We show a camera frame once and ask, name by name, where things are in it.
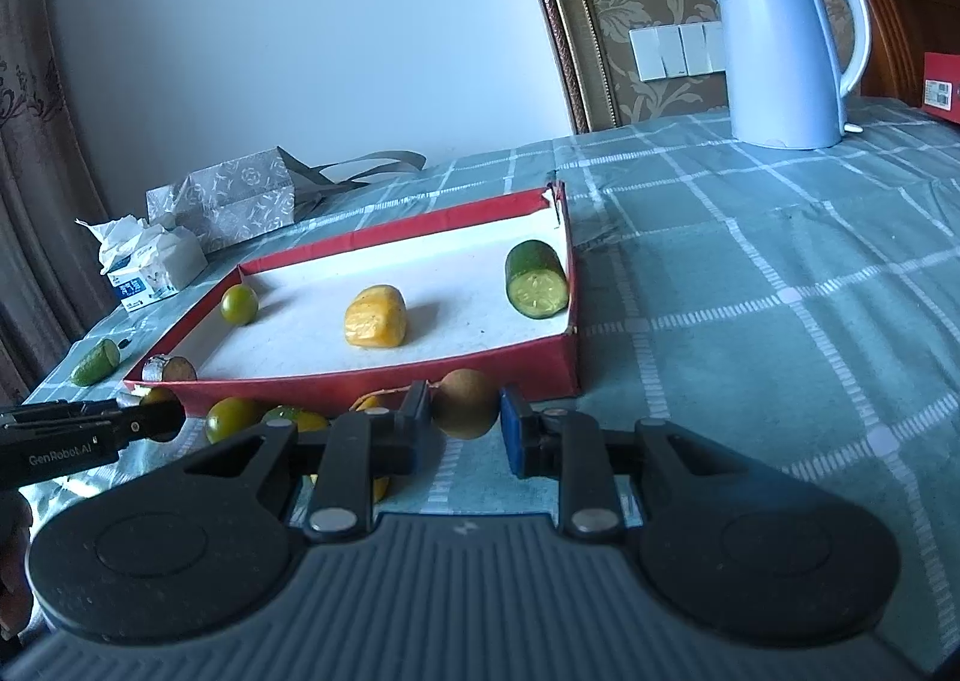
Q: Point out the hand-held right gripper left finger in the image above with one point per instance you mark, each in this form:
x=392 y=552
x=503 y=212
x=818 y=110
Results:
x=414 y=430

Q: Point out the cut cucumber piece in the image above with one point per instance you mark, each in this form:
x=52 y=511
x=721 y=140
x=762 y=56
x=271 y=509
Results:
x=536 y=280

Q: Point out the grey patterned gift bag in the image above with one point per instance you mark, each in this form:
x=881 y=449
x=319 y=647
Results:
x=232 y=197

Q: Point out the tissue pack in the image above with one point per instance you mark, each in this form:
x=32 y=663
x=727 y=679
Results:
x=161 y=268

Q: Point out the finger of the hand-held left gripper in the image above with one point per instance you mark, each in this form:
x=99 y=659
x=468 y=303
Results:
x=150 y=422

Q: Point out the white wall switch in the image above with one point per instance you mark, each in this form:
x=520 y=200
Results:
x=667 y=51

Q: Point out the light blue electric kettle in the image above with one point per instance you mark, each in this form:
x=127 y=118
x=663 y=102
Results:
x=780 y=51

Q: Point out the red packet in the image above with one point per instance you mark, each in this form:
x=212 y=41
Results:
x=941 y=88

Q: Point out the red cardboard box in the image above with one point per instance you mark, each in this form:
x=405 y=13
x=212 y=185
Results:
x=450 y=321

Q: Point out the wooden chair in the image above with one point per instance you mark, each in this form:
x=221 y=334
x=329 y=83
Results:
x=892 y=13

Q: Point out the green tomato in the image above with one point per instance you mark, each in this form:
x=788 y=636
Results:
x=238 y=304
x=232 y=420

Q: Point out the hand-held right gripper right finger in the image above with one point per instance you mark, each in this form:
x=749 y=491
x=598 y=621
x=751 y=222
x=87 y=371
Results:
x=515 y=437

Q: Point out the dark eggplant piece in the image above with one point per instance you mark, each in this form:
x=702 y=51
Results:
x=171 y=370
x=296 y=417

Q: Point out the brown curtain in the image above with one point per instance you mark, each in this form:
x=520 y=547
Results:
x=37 y=163

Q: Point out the brown kiwi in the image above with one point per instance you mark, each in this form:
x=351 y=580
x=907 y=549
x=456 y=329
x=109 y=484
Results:
x=465 y=403

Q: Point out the cucumber end piece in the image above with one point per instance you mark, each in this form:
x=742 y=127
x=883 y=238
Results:
x=96 y=362

